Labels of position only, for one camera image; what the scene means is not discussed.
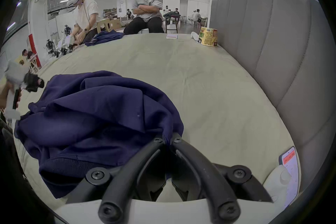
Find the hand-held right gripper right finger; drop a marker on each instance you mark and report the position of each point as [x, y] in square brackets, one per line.
[194, 162]

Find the small card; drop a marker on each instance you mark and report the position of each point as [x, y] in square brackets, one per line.
[172, 36]

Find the yellow paper cup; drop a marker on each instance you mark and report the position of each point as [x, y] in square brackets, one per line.
[208, 37]

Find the cardboard carton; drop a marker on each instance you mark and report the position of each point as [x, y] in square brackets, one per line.
[109, 24]

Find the dark blue shirt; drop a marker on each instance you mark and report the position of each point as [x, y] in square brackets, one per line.
[99, 118]
[105, 37]

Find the bed with beige sheet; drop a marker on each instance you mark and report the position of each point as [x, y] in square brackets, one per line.
[210, 91]

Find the phone with white case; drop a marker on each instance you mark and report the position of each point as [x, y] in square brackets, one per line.
[292, 165]

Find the group of people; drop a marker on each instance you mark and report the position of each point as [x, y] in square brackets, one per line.
[195, 16]

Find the small white object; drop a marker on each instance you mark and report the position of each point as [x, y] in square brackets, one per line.
[194, 35]

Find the person's left hand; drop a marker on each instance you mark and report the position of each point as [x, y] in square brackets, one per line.
[3, 95]

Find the white hand controller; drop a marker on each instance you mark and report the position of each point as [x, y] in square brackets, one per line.
[277, 183]

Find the grey padded headboard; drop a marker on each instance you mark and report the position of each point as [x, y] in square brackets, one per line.
[283, 60]

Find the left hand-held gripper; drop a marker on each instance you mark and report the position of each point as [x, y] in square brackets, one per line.
[14, 72]

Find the dark table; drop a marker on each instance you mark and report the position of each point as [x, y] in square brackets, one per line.
[172, 16]

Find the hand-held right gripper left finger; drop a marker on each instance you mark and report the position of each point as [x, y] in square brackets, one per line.
[147, 157]

